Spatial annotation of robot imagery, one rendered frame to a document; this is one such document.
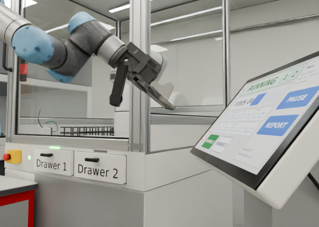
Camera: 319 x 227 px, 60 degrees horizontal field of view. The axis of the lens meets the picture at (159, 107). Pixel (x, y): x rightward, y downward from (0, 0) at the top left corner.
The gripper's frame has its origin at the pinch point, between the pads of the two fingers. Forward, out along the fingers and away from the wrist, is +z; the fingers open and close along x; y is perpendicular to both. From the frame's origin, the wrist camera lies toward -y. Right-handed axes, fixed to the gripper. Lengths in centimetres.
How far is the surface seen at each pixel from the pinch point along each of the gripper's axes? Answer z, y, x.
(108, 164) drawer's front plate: -2.6, -29.1, 37.4
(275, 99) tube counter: 14.8, 13.1, -21.5
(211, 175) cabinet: 45, -6, 77
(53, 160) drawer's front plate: -24, -49, 60
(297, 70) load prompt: 14.8, 21.2, -21.2
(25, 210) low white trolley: -19, -76, 63
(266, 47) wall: 64, 190, 304
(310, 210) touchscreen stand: 35.0, 0.5, -20.5
